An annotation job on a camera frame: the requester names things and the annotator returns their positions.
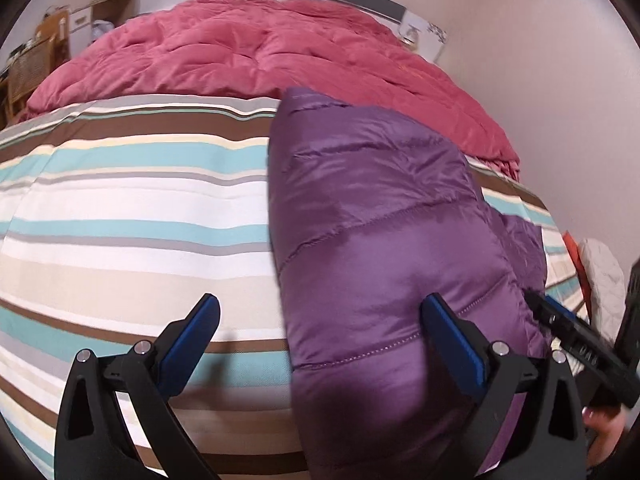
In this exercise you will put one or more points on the orange cloth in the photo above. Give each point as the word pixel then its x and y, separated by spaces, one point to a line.
pixel 575 260

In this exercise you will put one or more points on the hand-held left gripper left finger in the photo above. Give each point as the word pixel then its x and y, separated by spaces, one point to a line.
pixel 192 335

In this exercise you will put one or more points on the white drawer cabinet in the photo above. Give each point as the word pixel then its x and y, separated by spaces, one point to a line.
pixel 80 22

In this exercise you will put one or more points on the red comforter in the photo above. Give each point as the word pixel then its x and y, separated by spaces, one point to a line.
pixel 250 50

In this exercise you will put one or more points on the person's right hand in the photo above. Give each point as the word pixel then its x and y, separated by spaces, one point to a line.
pixel 605 430

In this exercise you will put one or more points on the white table lamp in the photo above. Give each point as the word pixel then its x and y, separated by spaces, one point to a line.
pixel 412 35

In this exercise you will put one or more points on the striped bed sheet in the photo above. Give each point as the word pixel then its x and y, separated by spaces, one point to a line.
pixel 125 240

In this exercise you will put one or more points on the wooden chair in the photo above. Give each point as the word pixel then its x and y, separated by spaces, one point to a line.
pixel 30 70

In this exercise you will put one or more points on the white quilted cloth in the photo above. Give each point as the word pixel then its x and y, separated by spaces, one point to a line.
pixel 602 285

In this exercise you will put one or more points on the purple puffer jacket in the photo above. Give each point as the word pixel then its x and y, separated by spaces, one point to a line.
pixel 375 240

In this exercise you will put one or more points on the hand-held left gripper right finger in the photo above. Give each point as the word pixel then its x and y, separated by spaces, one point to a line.
pixel 452 345

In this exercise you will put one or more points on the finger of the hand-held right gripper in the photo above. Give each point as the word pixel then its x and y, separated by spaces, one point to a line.
pixel 575 332

